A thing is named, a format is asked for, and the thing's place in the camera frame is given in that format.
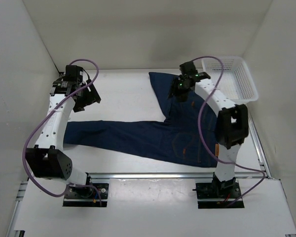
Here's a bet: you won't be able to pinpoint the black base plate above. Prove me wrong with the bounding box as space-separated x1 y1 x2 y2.
63 181 110 208
193 182 245 209

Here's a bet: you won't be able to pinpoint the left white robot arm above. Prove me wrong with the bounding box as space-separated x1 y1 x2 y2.
25 64 101 198

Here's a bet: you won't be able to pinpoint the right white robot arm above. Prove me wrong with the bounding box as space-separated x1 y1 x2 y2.
168 61 249 198

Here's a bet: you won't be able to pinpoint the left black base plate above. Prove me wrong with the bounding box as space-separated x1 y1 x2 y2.
63 181 110 208

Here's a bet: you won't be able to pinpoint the aluminium frame rail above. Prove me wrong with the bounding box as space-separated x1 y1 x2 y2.
4 71 296 237

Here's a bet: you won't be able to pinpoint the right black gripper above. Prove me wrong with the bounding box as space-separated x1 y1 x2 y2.
166 77 191 103

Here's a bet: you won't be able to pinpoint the white perforated plastic basket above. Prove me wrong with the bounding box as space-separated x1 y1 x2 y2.
201 56 259 104

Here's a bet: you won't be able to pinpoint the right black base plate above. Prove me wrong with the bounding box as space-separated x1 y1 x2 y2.
193 182 245 209

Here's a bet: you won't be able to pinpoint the dark blue denim trousers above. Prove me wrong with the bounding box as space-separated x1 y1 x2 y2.
64 72 217 168

